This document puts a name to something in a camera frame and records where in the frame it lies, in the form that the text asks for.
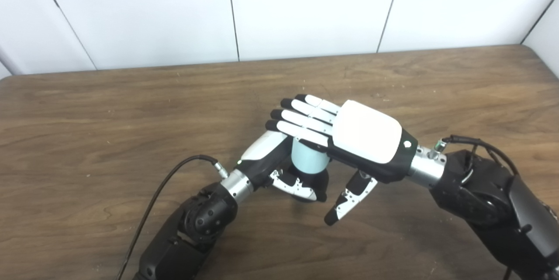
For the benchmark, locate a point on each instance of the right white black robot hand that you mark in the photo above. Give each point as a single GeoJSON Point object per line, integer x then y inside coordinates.
{"type": "Point", "coordinates": [367, 136]}

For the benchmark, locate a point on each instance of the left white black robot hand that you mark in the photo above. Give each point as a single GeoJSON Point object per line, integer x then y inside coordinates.
{"type": "Point", "coordinates": [266, 160]}

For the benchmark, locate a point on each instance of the black funnel-shaped nozzle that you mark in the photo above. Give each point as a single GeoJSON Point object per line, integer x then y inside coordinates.
{"type": "Point", "coordinates": [321, 181]}

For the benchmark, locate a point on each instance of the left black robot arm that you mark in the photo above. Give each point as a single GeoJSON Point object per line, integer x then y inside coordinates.
{"type": "Point", "coordinates": [196, 223]}

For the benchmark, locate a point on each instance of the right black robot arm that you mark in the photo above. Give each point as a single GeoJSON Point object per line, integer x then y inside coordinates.
{"type": "Point", "coordinates": [480, 192]}

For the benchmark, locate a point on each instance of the white wall corner trim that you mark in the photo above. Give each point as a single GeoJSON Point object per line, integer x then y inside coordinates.
{"type": "Point", "coordinates": [8, 61]}

